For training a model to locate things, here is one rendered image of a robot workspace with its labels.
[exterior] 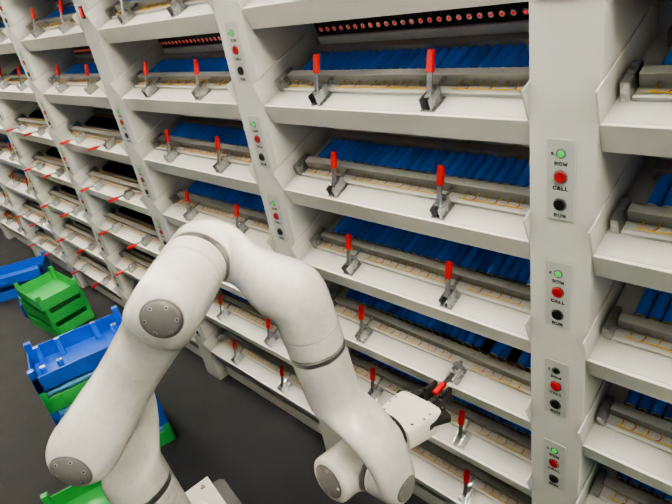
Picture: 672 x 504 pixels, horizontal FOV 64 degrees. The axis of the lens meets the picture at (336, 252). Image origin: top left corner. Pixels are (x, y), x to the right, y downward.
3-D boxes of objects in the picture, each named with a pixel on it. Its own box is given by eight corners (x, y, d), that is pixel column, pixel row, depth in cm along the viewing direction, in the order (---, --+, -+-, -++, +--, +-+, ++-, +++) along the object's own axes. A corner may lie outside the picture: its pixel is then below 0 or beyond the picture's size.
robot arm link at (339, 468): (399, 433, 95) (360, 413, 101) (346, 476, 86) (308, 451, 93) (401, 471, 97) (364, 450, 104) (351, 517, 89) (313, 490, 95)
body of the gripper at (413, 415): (367, 438, 106) (402, 410, 113) (408, 464, 99) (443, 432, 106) (365, 407, 103) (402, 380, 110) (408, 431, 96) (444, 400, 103)
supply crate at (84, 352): (38, 395, 161) (26, 374, 157) (33, 362, 177) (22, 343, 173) (137, 349, 173) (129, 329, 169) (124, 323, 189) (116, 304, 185)
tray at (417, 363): (535, 433, 106) (526, 410, 100) (321, 334, 146) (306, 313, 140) (577, 351, 113) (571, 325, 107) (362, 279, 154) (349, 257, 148)
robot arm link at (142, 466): (100, 516, 102) (36, 429, 91) (140, 438, 118) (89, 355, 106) (157, 512, 99) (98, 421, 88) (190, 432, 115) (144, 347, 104)
